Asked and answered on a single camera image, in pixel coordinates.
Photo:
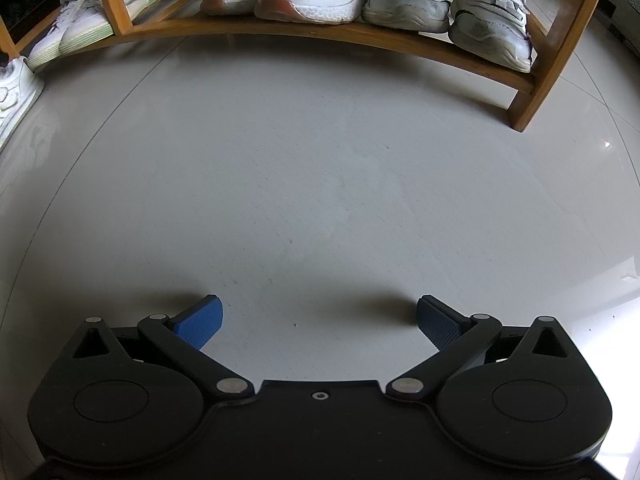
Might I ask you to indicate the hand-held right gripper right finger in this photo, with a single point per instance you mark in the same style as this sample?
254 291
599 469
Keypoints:
437 325

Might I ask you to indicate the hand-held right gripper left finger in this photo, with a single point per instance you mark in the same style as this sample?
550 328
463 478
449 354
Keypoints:
200 322

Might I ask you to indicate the wooden shoe rack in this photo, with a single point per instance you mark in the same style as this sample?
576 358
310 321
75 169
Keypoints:
552 60

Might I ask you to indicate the white velcro sneaker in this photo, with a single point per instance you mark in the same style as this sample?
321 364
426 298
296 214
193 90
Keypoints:
15 95

